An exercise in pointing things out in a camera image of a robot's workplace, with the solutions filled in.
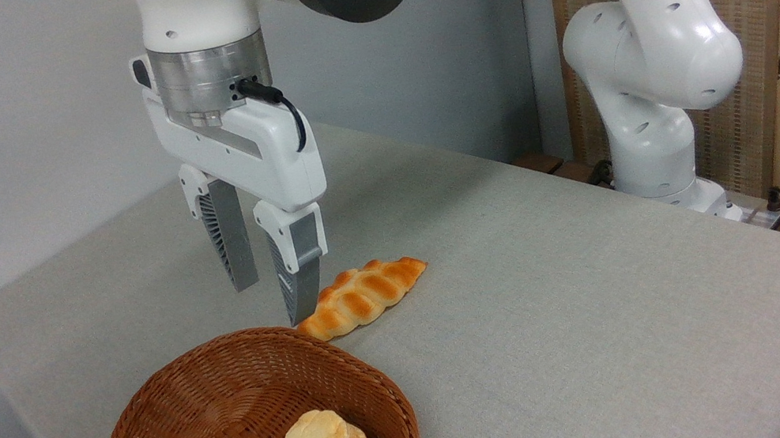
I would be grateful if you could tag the brown wicker basket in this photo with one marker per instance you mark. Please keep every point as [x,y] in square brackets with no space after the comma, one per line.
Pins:
[199,413]

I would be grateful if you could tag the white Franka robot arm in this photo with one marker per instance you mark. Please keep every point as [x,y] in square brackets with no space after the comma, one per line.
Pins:
[652,44]

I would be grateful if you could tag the braided golden bread loaf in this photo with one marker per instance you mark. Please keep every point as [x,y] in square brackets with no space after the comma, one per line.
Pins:
[363,294]

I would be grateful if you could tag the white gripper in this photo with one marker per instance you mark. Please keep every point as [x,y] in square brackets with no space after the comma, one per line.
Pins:
[266,152]

